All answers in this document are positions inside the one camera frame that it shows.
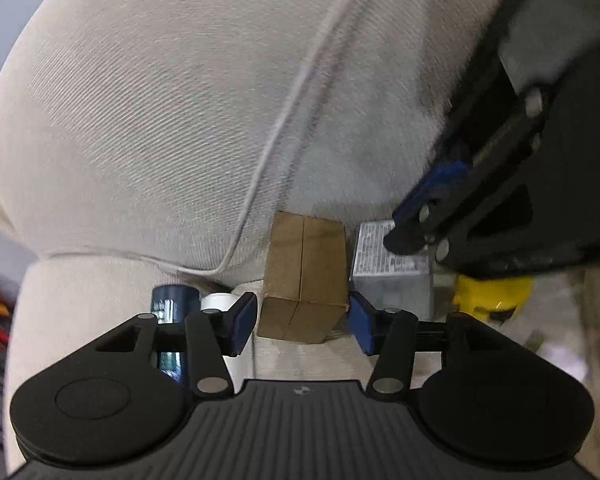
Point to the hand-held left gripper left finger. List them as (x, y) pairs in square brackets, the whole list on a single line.
[(242, 325)]

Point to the grey labelled box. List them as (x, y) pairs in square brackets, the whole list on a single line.
[(390, 280)]

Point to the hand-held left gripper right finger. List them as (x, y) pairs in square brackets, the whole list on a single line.
[(362, 322)]

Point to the yellow round object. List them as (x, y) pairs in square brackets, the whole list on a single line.
[(495, 295)]

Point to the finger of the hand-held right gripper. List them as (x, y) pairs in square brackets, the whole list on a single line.
[(405, 241), (430, 190)]

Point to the dark blue bottle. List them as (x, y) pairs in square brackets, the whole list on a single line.
[(172, 300)]

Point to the beige fabric sofa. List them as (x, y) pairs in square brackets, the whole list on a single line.
[(155, 110)]

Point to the brown cardboard box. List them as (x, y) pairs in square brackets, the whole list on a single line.
[(302, 270)]

